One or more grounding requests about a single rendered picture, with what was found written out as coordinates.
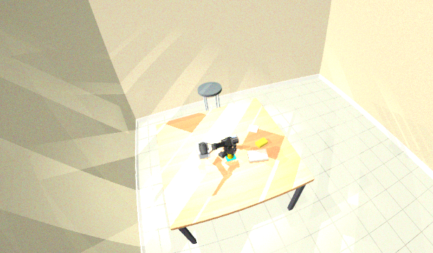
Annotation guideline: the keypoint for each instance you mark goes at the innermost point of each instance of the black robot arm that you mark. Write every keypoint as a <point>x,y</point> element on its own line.
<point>227,142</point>

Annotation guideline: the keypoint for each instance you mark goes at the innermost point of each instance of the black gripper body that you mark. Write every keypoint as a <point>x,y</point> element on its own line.
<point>223,154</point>

